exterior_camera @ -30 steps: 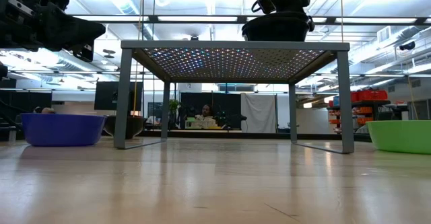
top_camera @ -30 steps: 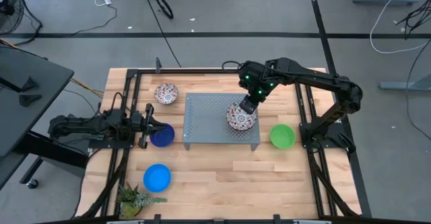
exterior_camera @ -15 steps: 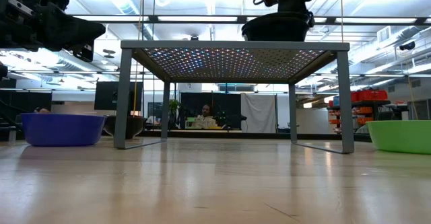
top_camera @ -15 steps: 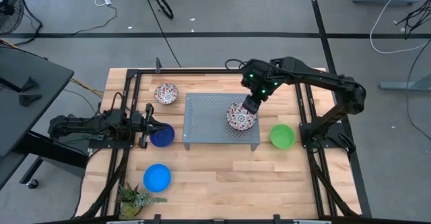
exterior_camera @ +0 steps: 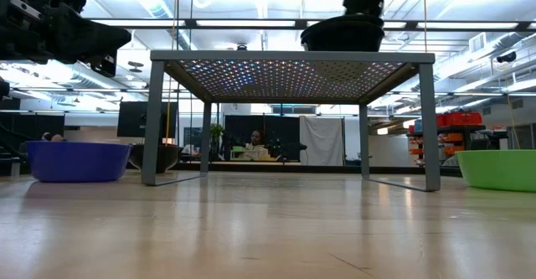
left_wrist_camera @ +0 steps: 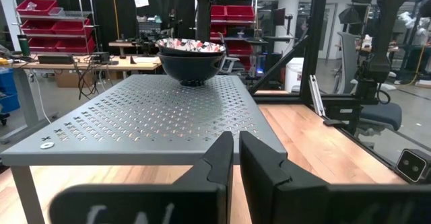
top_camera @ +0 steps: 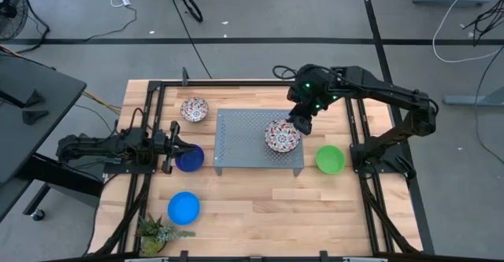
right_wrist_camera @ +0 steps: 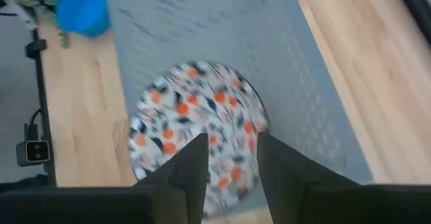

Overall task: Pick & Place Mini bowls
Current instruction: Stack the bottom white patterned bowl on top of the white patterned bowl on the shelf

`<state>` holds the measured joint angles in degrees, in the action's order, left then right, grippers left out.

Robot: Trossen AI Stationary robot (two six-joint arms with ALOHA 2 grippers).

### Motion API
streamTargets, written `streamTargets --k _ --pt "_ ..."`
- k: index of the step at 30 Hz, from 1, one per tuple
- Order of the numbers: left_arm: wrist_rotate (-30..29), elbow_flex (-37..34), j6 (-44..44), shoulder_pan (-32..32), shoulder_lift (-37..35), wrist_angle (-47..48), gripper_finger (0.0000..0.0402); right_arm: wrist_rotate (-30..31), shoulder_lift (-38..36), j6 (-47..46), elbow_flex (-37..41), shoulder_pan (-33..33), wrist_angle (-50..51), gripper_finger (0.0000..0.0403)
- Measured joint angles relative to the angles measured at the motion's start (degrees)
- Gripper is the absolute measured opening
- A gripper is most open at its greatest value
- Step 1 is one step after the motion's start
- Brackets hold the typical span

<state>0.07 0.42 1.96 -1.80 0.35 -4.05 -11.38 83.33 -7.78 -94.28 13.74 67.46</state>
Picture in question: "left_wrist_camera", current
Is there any grey and blue office chair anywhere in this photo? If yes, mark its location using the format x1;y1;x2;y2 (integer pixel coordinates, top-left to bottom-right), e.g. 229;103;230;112
336;31;403;141

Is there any metal rack with red bins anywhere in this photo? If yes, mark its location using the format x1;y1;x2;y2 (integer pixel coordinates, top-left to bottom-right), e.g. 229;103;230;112
9;0;99;56
209;0;259;59

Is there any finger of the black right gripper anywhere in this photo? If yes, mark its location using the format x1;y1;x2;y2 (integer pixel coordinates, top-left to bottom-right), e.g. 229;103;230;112
171;0;195;39
194;0;219;42

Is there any cardboard box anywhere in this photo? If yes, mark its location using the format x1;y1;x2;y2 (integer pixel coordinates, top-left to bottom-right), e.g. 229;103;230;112
55;70;81;89

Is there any white aluminium bar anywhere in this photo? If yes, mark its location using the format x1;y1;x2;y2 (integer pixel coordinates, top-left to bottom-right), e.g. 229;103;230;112
308;74;327;118

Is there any blue plastic crate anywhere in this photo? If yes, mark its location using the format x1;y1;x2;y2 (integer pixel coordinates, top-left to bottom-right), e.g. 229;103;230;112
0;67;22;114

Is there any floral patterned navy bowl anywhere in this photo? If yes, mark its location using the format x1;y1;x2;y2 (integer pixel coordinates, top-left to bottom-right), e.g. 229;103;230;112
156;38;227;57
157;52;226;87

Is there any dark green bottle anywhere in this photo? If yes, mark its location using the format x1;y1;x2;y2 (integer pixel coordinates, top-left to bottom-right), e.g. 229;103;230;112
16;34;32;57

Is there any grey perforated metal shelf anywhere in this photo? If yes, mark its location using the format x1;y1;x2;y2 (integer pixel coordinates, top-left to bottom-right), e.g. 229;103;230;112
0;74;289;224

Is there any red plastic storage bin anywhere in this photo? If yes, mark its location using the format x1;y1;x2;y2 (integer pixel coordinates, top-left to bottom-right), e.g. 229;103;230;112
15;0;58;16
28;37;60;52
226;40;253;57
52;18;94;36
210;4;227;20
20;19;55;36
55;37;97;55
226;5;256;22

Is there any white plastic bucket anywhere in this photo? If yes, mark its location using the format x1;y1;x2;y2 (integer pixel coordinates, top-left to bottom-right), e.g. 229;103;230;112
284;57;306;94

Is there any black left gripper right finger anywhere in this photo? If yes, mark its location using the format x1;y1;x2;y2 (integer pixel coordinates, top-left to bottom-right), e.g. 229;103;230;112
238;130;431;224

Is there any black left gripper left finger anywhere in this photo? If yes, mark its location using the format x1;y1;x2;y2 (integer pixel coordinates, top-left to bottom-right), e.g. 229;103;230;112
48;130;235;224

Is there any small black monitor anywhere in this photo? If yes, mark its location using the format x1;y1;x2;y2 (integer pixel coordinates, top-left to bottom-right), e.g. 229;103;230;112
271;7;287;27

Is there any long wooden desk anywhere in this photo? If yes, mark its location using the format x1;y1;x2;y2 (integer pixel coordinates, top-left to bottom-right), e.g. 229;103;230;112
12;54;163;81

